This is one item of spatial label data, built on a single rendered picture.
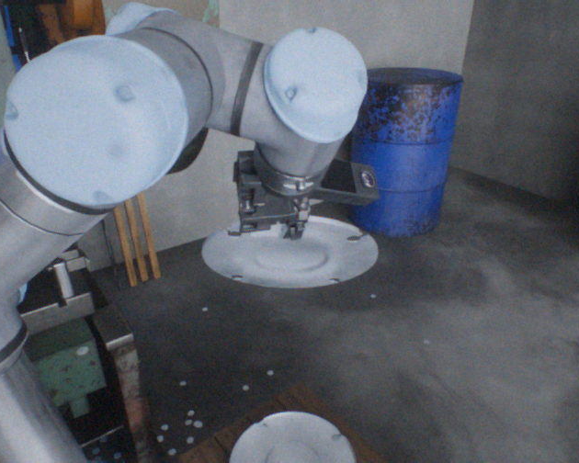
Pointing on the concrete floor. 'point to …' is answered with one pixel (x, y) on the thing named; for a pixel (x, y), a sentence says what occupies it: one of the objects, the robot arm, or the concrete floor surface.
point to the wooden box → (307, 403)
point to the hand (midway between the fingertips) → (283, 223)
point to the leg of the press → (123, 379)
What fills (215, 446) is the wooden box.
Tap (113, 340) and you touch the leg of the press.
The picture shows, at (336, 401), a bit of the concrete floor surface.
